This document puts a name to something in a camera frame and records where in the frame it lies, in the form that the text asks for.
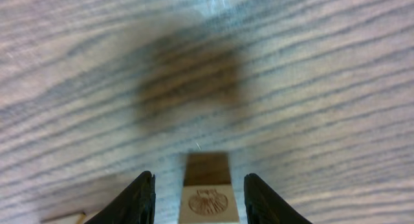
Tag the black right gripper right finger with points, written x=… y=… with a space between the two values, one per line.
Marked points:
x=265 y=206

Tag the wooden cube ice cream drawing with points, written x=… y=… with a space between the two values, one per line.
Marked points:
x=208 y=204

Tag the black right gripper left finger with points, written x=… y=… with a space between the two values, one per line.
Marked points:
x=134 y=205

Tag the green number seven cube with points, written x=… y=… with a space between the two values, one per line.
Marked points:
x=69 y=219

